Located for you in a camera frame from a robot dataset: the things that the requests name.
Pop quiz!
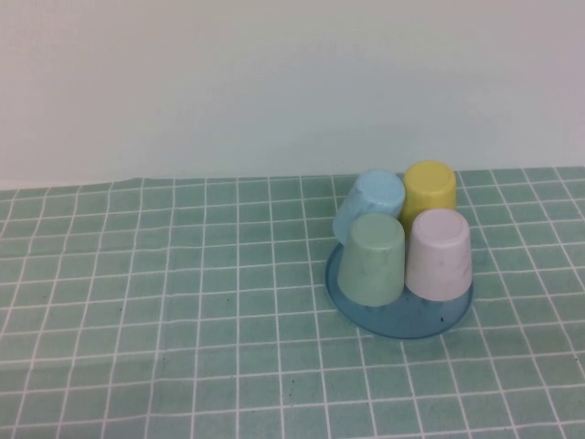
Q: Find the pink plastic cup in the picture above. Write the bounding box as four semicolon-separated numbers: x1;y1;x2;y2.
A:
404;209;473;303

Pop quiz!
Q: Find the light blue plastic cup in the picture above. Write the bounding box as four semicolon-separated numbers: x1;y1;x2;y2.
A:
332;168;407;248

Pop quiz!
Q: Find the green plastic cup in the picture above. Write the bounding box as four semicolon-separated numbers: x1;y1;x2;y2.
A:
336;212;406;306

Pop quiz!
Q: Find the yellow plastic cup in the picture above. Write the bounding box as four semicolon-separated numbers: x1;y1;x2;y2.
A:
400;159;458;223

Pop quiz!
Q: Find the blue cup stand with pegs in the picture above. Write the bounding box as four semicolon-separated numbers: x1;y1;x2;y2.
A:
324;240;475;342

